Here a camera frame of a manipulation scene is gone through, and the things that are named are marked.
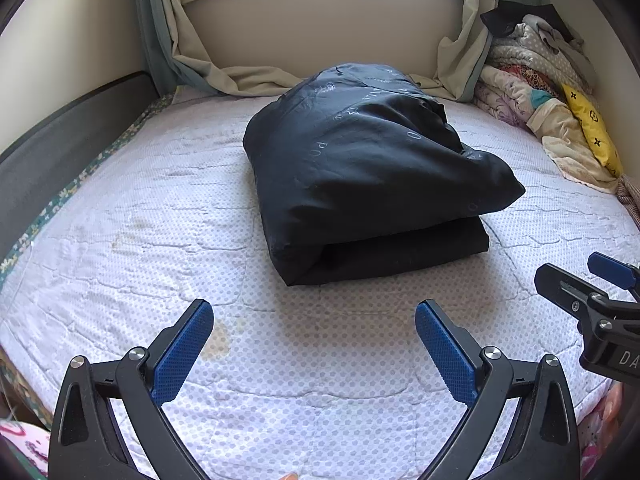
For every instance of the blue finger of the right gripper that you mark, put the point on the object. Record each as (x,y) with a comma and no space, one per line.
(623,275)

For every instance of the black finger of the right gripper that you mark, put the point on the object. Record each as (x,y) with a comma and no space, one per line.
(565,290)

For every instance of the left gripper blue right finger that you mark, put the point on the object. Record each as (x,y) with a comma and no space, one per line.
(455,353)

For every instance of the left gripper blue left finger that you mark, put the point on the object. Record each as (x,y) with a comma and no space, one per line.
(174,351)

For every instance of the black padded jacket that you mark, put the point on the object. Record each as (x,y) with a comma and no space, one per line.
(359,174)

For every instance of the pink sleeve forearm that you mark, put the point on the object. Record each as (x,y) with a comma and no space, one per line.
(29,444)

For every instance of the yellow patterned pillow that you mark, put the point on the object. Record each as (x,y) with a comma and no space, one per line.
(594,130)

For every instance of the pile of folded bedding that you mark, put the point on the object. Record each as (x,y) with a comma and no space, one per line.
(528,61)

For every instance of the beige right curtain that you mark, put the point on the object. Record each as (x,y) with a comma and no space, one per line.
(460,60)

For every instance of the beige curtain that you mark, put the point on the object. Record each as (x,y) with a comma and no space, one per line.
(460,60)
(176,56)

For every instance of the beige left curtain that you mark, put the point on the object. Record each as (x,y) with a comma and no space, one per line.
(176,56)

